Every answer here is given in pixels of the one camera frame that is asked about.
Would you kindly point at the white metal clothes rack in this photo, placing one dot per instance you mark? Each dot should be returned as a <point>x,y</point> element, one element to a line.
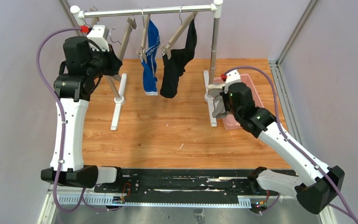
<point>79,17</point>

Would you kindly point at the beige hanger of grey underwear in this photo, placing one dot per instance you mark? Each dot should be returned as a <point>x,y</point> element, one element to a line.
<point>131,25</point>

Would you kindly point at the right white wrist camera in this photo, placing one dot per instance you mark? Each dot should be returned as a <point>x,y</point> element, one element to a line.
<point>232,77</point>

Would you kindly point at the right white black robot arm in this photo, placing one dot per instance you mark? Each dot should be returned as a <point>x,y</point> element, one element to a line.
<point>315,184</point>

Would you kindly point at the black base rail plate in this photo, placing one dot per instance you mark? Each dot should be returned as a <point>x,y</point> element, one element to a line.
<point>226,188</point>

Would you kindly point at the beige hanger of black underwear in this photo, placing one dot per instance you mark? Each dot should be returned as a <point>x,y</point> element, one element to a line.
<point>166,48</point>

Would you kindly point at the blue underwear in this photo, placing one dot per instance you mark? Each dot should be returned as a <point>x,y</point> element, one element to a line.
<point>150,65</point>

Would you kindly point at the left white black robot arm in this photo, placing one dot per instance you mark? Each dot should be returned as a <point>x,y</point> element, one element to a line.
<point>73,93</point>

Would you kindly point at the pink plastic basket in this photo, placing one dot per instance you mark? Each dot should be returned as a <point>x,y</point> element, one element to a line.
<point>250,122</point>

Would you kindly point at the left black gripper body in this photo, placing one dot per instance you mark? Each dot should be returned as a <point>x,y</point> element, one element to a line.
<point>111,61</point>

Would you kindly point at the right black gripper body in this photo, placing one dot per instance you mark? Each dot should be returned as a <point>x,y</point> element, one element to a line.
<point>223,101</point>

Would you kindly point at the black underwear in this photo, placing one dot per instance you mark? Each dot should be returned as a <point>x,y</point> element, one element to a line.
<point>174,67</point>

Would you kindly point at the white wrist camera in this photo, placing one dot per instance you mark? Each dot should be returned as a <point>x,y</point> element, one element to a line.
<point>232,77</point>
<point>98,35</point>

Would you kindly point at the beige hanger of blue underwear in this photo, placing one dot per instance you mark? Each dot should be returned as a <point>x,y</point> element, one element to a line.
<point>141,53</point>

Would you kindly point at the empty beige clip hanger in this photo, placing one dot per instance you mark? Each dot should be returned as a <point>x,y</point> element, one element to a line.
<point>94,20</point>

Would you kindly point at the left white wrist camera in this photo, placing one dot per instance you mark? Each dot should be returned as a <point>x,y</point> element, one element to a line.
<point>98,35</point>

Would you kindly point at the grey underwear beige waistband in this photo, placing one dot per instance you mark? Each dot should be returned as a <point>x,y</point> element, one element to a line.
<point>217,91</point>

